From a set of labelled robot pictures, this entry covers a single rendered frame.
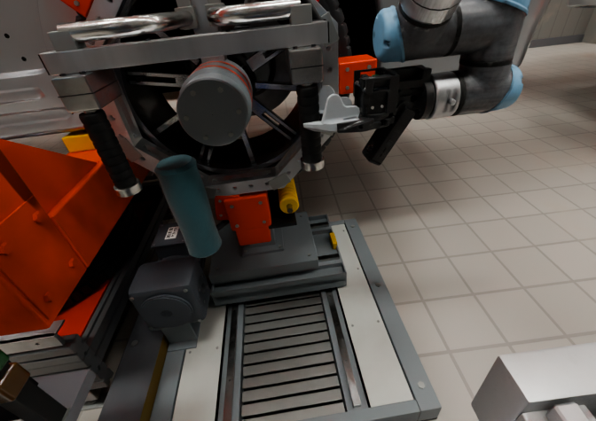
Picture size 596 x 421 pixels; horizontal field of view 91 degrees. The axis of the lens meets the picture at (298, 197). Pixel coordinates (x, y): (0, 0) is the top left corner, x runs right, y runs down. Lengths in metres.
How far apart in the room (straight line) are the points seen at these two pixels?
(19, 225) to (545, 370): 0.76
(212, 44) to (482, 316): 1.21
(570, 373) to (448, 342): 0.92
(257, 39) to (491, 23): 0.34
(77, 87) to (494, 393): 0.60
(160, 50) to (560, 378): 0.57
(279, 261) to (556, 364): 0.90
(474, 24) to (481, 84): 0.09
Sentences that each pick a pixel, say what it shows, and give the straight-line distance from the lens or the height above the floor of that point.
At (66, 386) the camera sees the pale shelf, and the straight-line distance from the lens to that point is 0.79.
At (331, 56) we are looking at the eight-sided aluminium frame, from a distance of 0.71.
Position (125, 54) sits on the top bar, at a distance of 0.54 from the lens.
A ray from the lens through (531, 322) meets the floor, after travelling 1.39.
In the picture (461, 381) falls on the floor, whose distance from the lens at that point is 1.17.
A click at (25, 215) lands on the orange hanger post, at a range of 0.75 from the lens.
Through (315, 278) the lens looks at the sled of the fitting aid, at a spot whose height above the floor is 0.16.
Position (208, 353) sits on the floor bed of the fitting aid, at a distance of 1.12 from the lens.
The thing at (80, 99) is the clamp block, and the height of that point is 0.92.
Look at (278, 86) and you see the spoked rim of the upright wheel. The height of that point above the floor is 0.83.
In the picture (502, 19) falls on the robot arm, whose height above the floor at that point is 0.96.
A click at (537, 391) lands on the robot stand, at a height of 0.77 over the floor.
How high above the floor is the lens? 1.01
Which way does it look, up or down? 34 degrees down
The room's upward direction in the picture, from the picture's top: 6 degrees counter-clockwise
